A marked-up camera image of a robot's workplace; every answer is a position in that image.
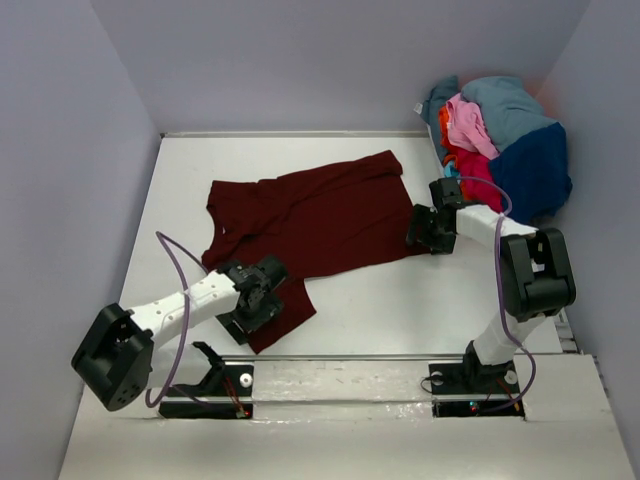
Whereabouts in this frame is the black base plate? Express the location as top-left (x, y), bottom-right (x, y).
top-left (421, 362), bottom-right (525, 419)
top-left (157, 362), bottom-right (254, 420)

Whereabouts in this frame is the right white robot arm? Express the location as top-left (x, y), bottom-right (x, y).
top-left (406, 177), bottom-right (577, 395)

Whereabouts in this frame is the teal t shirt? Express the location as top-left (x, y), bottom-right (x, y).
top-left (421, 75), bottom-right (460, 128)

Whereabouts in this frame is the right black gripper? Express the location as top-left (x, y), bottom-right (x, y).
top-left (406, 203), bottom-right (457, 256)

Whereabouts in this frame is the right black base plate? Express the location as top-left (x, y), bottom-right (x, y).
top-left (421, 362), bottom-right (525, 419)

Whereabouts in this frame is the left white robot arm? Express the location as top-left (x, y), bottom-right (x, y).
top-left (71, 255), bottom-right (288, 412)

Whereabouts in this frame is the maroon t shirt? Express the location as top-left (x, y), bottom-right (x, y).
top-left (201, 151), bottom-right (429, 353)

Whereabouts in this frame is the orange t shirt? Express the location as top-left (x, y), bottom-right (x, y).
top-left (438, 106), bottom-right (464, 178)

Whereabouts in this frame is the pink t shirt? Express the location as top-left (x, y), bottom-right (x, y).
top-left (445, 93), bottom-right (499, 160)

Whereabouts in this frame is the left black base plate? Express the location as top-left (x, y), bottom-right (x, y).
top-left (157, 362), bottom-right (254, 420)

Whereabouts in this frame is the navy blue t shirt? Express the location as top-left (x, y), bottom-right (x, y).
top-left (489, 122), bottom-right (573, 224)

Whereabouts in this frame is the grey blue t shirt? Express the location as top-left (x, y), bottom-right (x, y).
top-left (461, 76), bottom-right (556, 153)

